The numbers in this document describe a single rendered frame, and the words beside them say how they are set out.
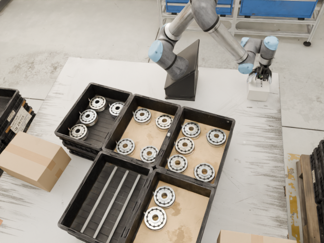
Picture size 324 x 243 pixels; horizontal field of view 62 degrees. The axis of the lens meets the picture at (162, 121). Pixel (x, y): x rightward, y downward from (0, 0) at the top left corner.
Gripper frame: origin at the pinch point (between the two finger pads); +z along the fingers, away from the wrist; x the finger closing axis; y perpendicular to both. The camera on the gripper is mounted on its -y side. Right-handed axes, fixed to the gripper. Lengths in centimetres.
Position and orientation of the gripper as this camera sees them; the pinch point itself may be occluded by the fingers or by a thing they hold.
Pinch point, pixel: (258, 82)
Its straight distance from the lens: 186.1
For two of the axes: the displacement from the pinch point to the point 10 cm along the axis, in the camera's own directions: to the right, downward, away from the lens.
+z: 0.8, 5.7, 8.2
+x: 9.8, 1.2, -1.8
